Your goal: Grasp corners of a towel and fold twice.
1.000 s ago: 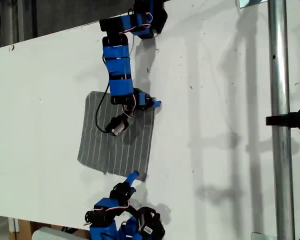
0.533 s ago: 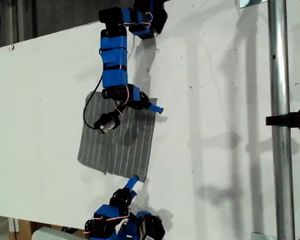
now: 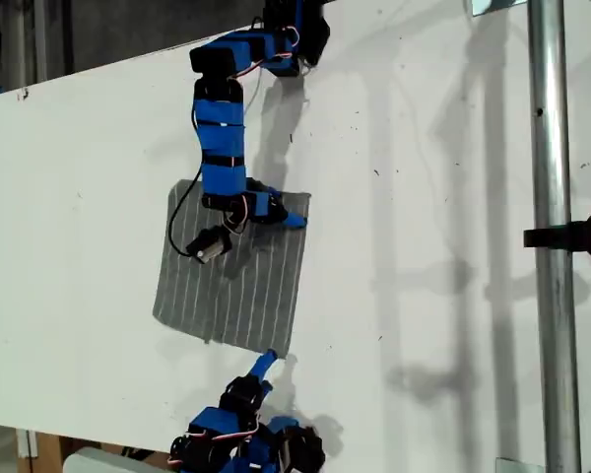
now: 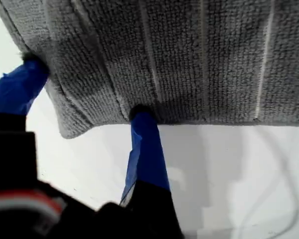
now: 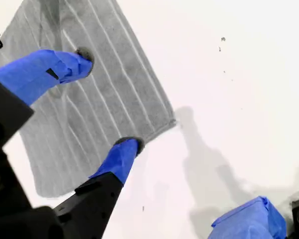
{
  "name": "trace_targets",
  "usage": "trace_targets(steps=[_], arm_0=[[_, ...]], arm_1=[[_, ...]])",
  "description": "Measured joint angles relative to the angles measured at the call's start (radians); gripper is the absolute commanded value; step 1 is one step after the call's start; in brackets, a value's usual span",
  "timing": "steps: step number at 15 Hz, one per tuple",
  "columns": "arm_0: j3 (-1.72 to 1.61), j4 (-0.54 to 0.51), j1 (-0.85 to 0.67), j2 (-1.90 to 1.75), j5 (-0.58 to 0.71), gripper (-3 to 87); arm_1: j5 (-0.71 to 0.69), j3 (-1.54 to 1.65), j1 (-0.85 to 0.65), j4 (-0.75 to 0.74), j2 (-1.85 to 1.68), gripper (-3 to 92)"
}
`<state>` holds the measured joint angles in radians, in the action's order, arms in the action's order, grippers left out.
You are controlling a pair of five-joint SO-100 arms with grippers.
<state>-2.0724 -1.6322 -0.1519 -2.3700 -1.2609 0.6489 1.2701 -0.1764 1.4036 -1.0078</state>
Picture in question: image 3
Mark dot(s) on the grey striped towel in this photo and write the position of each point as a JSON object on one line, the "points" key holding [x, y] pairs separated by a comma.
{"points": [[256, 305]]}

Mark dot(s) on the black clamp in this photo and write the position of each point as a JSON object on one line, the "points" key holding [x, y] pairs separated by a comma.
{"points": [[571, 234]]}

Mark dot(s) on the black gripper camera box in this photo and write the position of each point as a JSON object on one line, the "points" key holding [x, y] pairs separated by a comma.
{"points": [[209, 246]]}

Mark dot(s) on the steel post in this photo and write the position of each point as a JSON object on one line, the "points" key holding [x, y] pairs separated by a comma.
{"points": [[554, 246]]}

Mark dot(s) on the metal table bracket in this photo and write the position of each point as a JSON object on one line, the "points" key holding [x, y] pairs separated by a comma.
{"points": [[487, 6]]}

